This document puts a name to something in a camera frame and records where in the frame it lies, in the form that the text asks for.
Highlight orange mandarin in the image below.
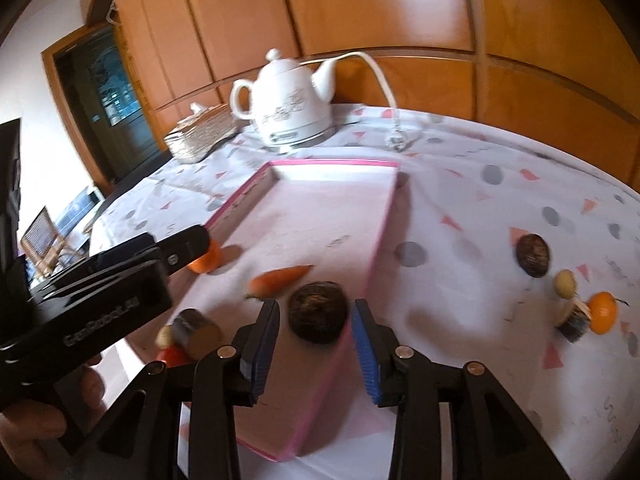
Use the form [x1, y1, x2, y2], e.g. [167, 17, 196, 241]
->
[587, 290, 630, 335]
[188, 240, 224, 274]

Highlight dark cylinder yam piece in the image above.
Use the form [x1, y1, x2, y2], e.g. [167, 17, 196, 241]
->
[170, 309, 222, 361]

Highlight red tomato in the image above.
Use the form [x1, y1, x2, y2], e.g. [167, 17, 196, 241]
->
[155, 344, 194, 368]

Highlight small yellow-brown fruit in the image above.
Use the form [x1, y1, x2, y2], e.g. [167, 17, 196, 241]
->
[155, 325, 175, 350]

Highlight small orange carrot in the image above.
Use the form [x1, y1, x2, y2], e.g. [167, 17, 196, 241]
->
[245, 264, 314, 300]

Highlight dark round water chestnut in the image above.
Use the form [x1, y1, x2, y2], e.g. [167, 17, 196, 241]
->
[288, 281, 349, 344]

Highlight dark cut yam chunk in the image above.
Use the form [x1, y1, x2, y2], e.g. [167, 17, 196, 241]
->
[554, 298, 591, 344]

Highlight dark round taro top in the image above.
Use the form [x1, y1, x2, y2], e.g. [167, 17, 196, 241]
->
[515, 233, 551, 278]

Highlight small tan potato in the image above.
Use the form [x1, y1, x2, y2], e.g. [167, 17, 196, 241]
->
[553, 269, 577, 299]

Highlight person's left hand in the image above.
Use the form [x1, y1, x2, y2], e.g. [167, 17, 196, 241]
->
[1, 354, 106, 479]

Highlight silver ornate tissue box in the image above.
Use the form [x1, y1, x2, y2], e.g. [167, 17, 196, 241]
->
[164, 102, 238, 165]

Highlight pink shallow tray box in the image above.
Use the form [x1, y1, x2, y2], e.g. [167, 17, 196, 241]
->
[126, 159, 398, 462]

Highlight patterned white tablecloth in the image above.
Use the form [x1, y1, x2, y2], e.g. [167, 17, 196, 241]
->
[90, 105, 639, 479]

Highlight dark glass door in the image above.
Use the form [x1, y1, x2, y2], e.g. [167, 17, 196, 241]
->
[54, 27, 160, 184]

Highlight white ceramic electric kettle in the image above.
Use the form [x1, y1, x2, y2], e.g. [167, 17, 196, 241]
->
[229, 48, 335, 148]

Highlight white power cord with plug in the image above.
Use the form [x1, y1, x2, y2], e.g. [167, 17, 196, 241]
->
[299, 51, 409, 153]

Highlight wooden cabinet wall panels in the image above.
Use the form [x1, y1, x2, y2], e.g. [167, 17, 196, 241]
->
[80, 0, 639, 186]

